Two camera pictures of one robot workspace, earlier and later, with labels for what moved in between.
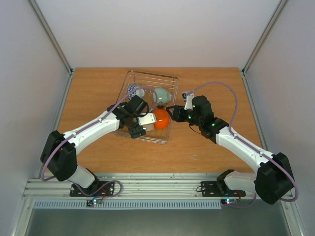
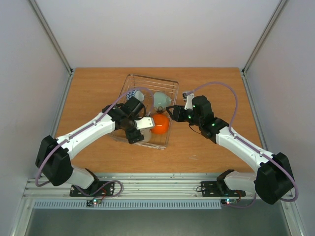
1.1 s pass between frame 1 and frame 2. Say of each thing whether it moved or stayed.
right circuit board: stayed
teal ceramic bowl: moved
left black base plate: stayed
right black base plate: stayed
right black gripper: stayed
